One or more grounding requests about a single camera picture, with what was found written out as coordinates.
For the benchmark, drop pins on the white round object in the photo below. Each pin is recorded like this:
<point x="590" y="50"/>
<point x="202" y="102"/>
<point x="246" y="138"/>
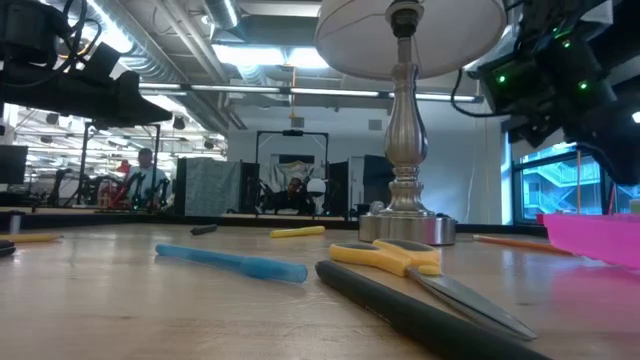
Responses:
<point x="316" y="187"/>

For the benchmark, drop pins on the black aluminium table frame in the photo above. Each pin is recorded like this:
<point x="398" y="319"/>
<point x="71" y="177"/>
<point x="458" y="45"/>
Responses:
<point x="125" y="220"/>

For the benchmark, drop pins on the white shade silver table lamp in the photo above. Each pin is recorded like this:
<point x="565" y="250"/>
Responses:
<point x="405" y="140"/>

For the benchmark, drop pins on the small silver post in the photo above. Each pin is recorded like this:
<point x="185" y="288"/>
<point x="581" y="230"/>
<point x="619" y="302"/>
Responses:
<point x="16" y="222"/>

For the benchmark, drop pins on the blue pen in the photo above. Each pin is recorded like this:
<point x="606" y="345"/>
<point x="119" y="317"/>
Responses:
<point x="250" y="266"/>

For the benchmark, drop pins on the long ceiling light bar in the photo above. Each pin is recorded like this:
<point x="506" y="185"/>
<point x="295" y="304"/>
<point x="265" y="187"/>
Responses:
<point x="240" y="89"/>

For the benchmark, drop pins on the orange pencil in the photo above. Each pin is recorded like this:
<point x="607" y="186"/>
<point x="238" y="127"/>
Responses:
<point x="520" y="244"/>

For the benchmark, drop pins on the light wooden stick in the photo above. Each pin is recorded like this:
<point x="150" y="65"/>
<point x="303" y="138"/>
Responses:
<point x="30" y="238"/>

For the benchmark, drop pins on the pink perforated box lid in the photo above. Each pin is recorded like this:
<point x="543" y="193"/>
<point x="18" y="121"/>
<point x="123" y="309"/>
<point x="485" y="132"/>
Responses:
<point x="595" y="237"/>

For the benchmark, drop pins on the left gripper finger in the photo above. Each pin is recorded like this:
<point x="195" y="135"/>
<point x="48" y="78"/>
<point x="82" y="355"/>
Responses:
<point x="135" y="105"/>
<point x="101" y="59"/>

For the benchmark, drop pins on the black background stand frame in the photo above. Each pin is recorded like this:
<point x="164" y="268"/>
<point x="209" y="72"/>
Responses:
<point x="292" y="133"/>

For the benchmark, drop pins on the dark framed window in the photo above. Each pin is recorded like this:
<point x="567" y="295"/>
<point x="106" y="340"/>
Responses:
<point x="550" y="185"/>

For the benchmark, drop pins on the black marker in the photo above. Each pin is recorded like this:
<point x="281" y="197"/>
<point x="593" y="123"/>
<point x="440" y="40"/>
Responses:
<point x="204" y="229"/>

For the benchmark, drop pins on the black monitor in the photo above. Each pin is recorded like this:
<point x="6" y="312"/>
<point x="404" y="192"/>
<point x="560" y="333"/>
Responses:
<point x="12" y="165"/>

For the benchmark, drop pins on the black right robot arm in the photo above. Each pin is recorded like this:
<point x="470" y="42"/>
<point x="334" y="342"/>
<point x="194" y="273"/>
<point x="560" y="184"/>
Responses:
<point x="615" y="140"/>

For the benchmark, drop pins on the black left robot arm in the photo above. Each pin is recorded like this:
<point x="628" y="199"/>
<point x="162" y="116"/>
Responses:
<point x="30" y="30"/>

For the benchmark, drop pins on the person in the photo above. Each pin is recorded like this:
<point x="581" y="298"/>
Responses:
<point x="146" y="180"/>
<point x="295" y="187"/>

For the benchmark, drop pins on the grey partition panel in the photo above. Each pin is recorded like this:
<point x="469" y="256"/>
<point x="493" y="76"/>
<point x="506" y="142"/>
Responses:
<point x="207" y="187"/>

